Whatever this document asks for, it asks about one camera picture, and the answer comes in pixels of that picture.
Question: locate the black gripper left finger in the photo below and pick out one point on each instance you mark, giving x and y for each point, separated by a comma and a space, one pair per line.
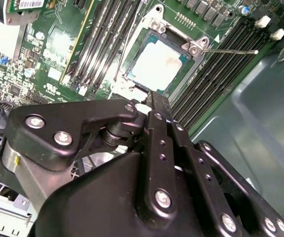
58, 128

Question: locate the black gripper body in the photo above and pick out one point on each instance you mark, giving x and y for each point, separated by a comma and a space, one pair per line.
95, 197

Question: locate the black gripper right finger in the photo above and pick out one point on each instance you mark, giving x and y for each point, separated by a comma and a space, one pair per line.
198, 160

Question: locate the silver CPU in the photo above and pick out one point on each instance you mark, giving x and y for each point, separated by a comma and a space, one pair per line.
156, 64

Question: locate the metal locking lever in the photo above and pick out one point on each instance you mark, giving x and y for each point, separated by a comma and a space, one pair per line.
230, 51

